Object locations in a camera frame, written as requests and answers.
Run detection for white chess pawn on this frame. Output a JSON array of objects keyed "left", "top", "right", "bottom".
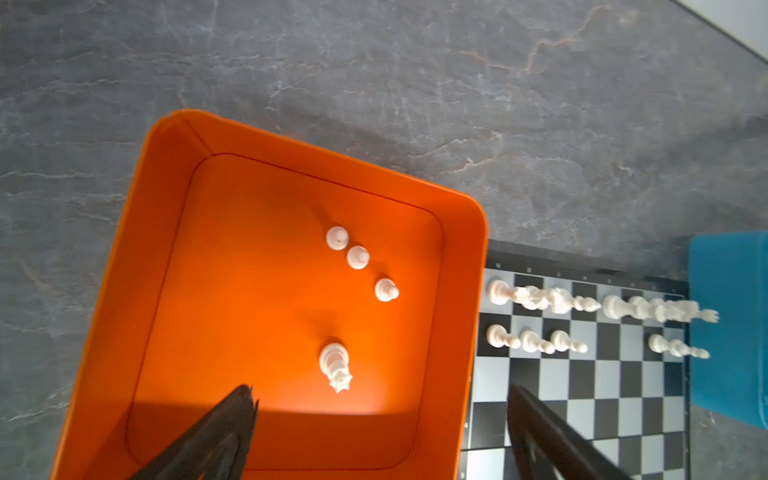
[
  {"left": 325, "top": 226, "right": 350, "bottom": 251},
  {"left": 346, "top": 245, "right": 371, "bottom": 270},
  {"left": 374, "top": 278, "right": 400, "bottom": 302}
]

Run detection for black and white chessboard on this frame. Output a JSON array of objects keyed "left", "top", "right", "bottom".
[{"left": 457, "top": 239, "right": 692, "bottom": 480}]

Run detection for blue plastic tray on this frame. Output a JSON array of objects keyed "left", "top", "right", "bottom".
[{"left": 688, "top": 231, "right": 767, "bottom": 429}]

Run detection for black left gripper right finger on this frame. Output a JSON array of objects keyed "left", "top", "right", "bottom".
[{"left": 507, "top": 384, "right": 630, "bottom": 480}]

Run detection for orange plastic tray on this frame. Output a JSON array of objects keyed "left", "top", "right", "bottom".
[{"left": 52, "top": 110, "right": 488, "bottom": 479}]

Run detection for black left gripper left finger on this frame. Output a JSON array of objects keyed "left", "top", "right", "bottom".
[{"left": 132, "top": 385, "right": 259, "bottom": 480}]

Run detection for white chess queen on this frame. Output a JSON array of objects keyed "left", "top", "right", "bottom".
[{"left": 319, "top": 343, "right": 353, "bottom": 393}]

